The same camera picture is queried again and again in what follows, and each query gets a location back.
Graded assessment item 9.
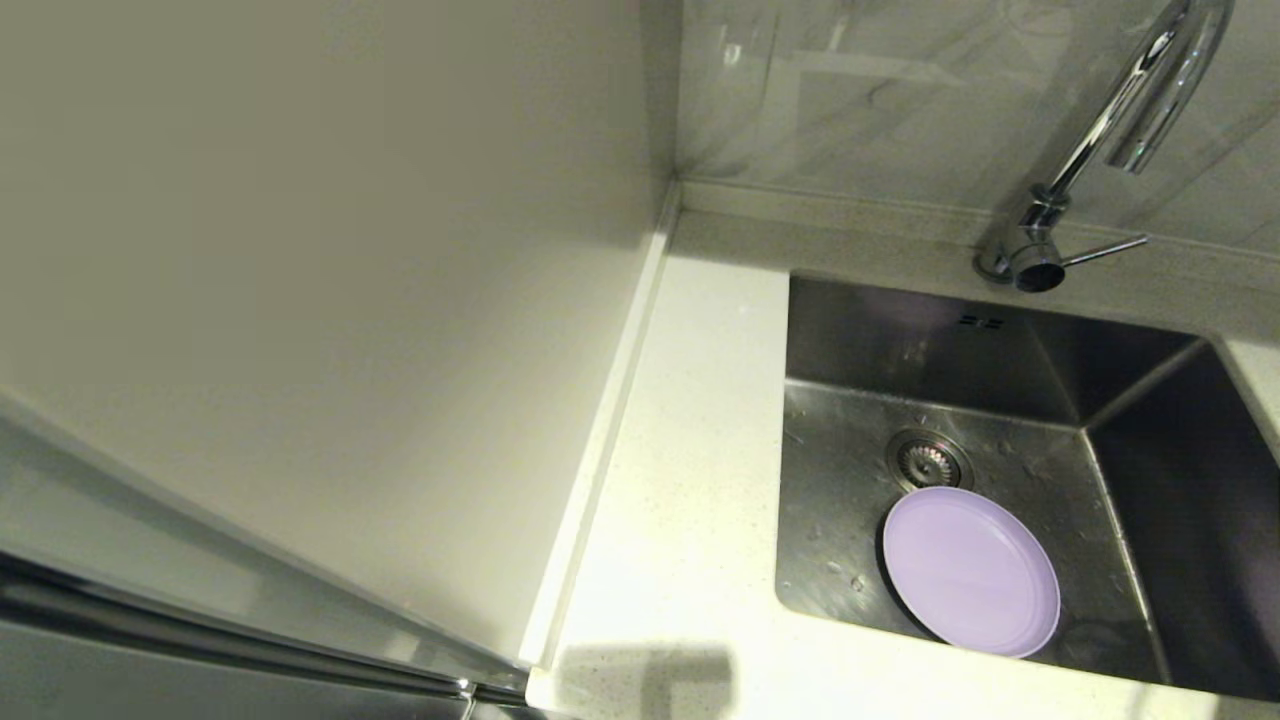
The pale blue plate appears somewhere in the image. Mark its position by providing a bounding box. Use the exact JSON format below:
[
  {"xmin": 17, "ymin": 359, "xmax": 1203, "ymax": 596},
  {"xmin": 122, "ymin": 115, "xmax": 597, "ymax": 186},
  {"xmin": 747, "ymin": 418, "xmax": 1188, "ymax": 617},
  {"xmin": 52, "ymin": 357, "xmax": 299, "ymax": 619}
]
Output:
[{"xmin": 882, "ymin": 486, "xmax": 1062, "ymax": 660}]

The chrome gooseneck faucet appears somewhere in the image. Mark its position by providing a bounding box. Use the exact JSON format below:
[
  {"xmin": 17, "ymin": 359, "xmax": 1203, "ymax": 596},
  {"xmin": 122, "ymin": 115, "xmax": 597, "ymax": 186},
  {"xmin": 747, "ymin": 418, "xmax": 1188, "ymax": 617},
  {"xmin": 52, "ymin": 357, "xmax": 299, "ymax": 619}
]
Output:
[{"xmin": 975, "ymin": 0, "xmax": 1239, "ymax": 294}]

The stainless steel sink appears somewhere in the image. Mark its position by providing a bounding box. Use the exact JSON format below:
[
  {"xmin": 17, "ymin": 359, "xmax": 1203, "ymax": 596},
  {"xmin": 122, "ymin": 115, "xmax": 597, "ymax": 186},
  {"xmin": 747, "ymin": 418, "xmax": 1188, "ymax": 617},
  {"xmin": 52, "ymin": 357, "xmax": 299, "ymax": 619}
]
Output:
[{"xmin": 773, "ymin": 270, "xmax": 1280, "ymax": 701}]

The white trim strip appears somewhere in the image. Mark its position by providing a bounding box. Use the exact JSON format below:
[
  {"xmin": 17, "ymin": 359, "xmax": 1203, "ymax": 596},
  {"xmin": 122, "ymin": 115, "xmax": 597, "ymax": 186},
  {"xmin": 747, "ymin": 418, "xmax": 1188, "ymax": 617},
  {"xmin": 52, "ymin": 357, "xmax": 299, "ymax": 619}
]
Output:
[{"xmin": 518, "ymin": 185, "xmax": 683, "ymax": 671}]

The round metal drain strainer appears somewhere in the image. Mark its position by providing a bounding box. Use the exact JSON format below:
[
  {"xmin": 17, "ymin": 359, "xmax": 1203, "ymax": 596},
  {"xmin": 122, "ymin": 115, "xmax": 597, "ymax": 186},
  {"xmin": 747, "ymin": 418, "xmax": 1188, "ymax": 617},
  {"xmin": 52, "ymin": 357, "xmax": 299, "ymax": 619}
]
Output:
[{"xmin": 887, "ymin": 428, "xmax": 976, "ymax": 494}]

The white cabinet side panel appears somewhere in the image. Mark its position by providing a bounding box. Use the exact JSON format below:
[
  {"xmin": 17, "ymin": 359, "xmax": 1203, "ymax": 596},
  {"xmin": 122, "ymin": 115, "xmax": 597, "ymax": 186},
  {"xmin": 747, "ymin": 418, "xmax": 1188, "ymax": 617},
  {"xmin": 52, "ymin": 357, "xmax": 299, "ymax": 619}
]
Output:
[{"xmin": 0, "ymin": 0, "xmax": 681, "ymax": 669}]

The stainless steel appliance door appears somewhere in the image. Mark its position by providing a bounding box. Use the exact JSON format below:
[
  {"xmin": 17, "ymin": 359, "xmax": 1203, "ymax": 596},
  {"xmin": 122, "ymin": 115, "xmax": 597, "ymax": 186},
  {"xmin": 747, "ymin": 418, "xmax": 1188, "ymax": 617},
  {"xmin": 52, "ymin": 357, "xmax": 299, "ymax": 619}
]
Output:
[{"xmin": 0, "ymin": 400, "xmax": 531, "ymax": 720}]

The chrome bar handle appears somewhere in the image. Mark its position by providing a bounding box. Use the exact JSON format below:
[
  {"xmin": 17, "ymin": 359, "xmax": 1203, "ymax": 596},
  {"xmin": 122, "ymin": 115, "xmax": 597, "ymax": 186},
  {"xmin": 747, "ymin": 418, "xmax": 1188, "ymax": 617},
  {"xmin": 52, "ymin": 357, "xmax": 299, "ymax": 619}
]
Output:
[{"xmin": 0, "ymin": 555, "xmax": 551, "ymax": 720}]

